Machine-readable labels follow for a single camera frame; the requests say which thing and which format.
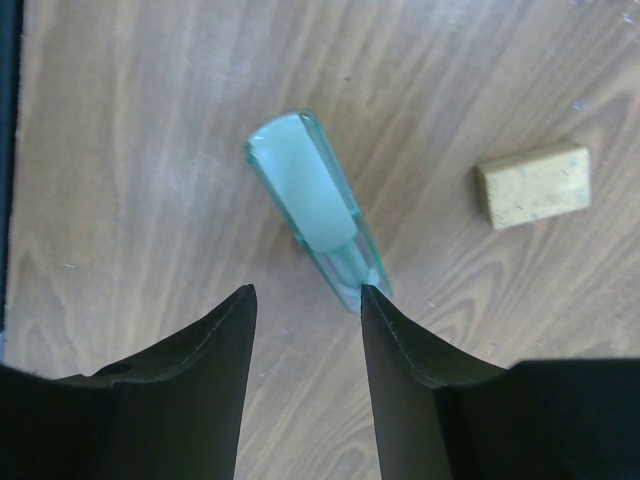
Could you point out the small wooden block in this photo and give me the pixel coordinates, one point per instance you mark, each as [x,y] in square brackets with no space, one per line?
[535,185]

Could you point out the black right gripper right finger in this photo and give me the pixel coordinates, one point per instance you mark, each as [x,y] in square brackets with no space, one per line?
[440,413]

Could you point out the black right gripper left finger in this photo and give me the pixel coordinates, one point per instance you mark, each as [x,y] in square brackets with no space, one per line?
[170,411]

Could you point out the green highlighter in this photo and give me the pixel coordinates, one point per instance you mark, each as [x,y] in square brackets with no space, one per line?
[294,160]

